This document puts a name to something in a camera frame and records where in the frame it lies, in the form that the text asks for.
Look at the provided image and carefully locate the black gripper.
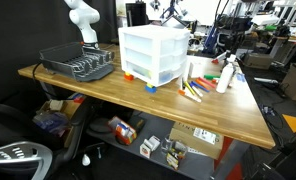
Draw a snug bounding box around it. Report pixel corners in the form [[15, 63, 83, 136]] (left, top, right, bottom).
[[223, 17, 252, 50]]

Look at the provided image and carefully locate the white bottle lid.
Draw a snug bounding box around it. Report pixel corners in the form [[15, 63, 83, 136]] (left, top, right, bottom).
[[227, 54, 236, 63]]

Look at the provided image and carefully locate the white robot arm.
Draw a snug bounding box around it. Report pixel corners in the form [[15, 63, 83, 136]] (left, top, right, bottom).
[[216, 0, 260, 51]]

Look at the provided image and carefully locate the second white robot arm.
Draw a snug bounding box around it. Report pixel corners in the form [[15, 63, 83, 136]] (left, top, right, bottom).
[[64, 0, 100, 49]]

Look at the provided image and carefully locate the white plastic bottle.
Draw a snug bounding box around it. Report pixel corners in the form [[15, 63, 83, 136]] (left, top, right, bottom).
[[216, 63, 234, 93]]

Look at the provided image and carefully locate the white square holder cup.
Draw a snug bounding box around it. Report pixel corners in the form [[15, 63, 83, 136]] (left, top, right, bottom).
[[189, 63, 203, 78]]

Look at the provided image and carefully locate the green marker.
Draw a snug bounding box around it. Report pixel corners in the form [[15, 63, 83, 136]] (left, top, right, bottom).
[[204, 75, 220, 80]]

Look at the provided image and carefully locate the pink marker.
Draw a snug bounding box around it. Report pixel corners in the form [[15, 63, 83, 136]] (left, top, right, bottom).
[[198, 77, 216, 88]]

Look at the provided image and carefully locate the blue marker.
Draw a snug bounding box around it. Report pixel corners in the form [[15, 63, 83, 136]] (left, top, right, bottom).
[[190, 81, 210, 92]]

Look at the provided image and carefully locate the yellow marker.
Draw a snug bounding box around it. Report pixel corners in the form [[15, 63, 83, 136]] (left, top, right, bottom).
[[184, 81, 195, 95]]

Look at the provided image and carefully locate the white three-drawer organizer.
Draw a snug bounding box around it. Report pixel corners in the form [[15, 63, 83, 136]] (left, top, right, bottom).
[[118, 25, 190, 87]]

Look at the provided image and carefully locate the white marker orange cap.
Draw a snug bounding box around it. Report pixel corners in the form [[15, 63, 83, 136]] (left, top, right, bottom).
[[178, 89, 202, 103]]

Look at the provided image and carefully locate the blue yellow lego block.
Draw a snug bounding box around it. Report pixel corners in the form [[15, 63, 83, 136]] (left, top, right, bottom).
[[145, 84, 157, 93]]

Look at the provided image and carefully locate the red lego block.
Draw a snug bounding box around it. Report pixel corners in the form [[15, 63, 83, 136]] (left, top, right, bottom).
[[124, 72, 134, 81]]

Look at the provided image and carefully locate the cardboard box under table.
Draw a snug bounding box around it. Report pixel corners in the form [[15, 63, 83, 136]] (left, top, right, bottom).
[[170, 122, 223, 159]]

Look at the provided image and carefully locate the red toy box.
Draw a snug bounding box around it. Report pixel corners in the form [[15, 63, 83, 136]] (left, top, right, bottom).
[[108, 116, 137, 145]]

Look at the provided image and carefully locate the grey dish rack bin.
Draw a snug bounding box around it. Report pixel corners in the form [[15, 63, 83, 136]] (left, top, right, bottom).
[[40, 42, 114, 82]]

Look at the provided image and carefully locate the open cardboard box of items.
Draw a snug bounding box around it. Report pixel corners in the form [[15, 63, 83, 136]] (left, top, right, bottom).
[[33, 100, 80, 147]]

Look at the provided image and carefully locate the black office chair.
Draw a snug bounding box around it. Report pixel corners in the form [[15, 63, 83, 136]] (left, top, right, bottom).
[[0, 98, 92, 180]]

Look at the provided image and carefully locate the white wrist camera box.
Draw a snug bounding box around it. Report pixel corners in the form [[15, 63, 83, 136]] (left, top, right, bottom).
[[252, 14, 279, 25]]

